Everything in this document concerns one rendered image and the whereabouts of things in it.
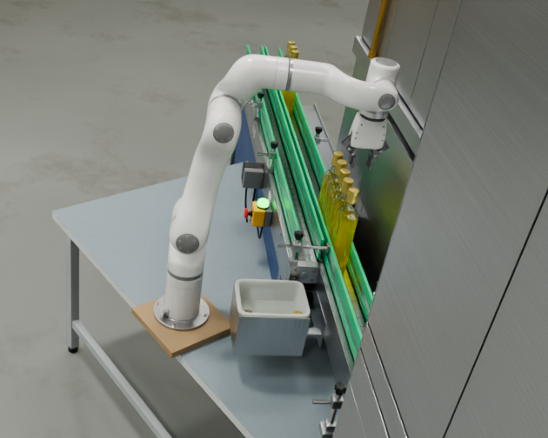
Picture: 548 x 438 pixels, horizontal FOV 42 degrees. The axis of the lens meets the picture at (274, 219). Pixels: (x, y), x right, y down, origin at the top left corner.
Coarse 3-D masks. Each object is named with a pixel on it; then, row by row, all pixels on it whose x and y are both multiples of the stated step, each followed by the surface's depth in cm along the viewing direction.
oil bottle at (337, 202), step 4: (336, 200) 227; (340, 200) 226; (332, 204) 230; (336, 204) 226; (340, 204) 226; (344, 204) 226; (332, 208) 230; (336, 208) 226; (332, 212) 229; (336, 212) 227; (332, 216) 229; (336, 216) 228; (328, 220) 234; (332, 220) 229; (328, 224) 234; (332, 224) 229; (328, 228) 233; (332, 228) 230; (328, 232) 233; (332, 232) 231
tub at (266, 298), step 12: (240, 288) 226; (252, 288) 227; (264, 288) 227; (276, 288) 228; (288, 288) 229; (300, 288) 227; (240, 300) 217; (252, 300) 229; (264, 300) 230; (276, 300) 230; (288, 300) 231; (300, 300) 225; (240, 312) 212; (264, 312) 225; (276, 312) 225; (288, 312) 226
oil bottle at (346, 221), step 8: (344, 208) 222; (344, 216) 221; (352, 216) 221; (336, 224) 226; (344, 224) 222; (352, 224) 223; (336, 232) 226; (344, 232) 224; (352, 232) 225; (336, 240) 226; (344, 240) 226; (336, 248) 227; (344, 248) 228; (344, 256) 230; (344, 264) 232
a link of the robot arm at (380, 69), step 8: (376, 64) 194; (384, 64) 194; (392, 64) 195; (368, 72) 198; (376, 72) 195; (384, 72) 194; (392, 72) 194; (368, 80) 198; (376, 80) 195; (392, 80) 195
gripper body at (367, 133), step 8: (360, 120) 203; (368, 120) 202; (376, 120) 202; (384, 120) 204; (352, 128) 207; (360, 128) 204; (368, 128) 205; (376, 128) 205; (384, 128) 206; (352, 136) 206; (360, 136) 206; (368, 136) 206; (376, 136) 207; (384, 136) 207; (352, 144) 208; (360, 144) 208; (368, 144) 208; (376, 144) 208
